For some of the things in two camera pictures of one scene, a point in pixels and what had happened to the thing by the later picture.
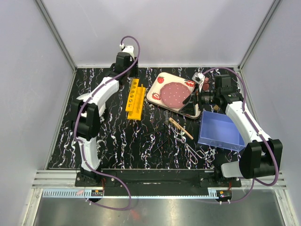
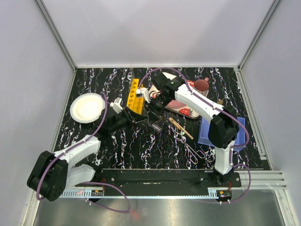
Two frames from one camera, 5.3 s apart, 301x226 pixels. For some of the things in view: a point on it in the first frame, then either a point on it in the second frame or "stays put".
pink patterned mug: x=206 y=85 stays put
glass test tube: x=166 y=114 -> x=156 y=127
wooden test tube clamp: x=172 y=120 stays put
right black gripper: x=197 y=100 -> x=151 y=107
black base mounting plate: x=159 y=182 stays put
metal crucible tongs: x=192 y=152 stays put
